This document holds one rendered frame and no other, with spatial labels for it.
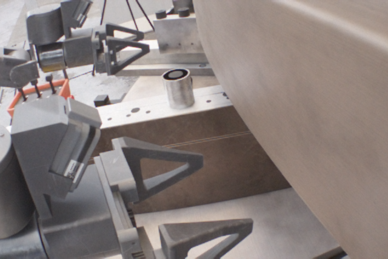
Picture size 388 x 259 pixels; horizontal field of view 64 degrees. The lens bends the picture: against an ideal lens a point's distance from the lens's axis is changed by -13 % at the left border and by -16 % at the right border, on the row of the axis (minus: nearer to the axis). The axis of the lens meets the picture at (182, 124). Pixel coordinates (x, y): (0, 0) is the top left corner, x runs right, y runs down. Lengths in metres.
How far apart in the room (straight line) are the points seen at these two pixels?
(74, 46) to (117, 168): 0.39
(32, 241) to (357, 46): 0.29
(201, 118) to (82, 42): 0.51
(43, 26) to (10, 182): 0.44
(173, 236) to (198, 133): 0.85
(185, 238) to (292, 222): 0.96
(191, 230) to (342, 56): 0.19
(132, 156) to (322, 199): 0.23
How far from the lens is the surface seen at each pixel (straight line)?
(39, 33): 0.64
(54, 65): 0.66
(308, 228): 1.16
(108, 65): 0.61
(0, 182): 0.22
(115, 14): 4.15
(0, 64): 0.64
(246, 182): 1.21
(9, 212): 0.23
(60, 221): 0.24
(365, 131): 0.32
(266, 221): 1.18
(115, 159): 0.29
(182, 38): 1.99
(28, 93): 1.21
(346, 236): 0.41
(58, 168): 0.23
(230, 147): 1.10
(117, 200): 0.26
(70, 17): 0.64
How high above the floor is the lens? 1.21
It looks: 33 degrees down
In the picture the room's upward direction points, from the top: 12 degrees counter-clockwise
